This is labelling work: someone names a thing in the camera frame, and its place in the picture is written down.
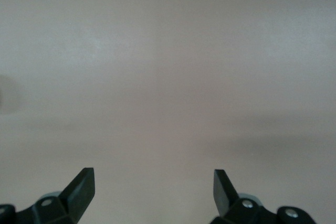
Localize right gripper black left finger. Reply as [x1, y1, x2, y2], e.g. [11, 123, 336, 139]
[0, 167, 95, 224]

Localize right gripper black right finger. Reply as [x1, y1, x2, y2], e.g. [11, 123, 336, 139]
[214, 169, 316, 224]

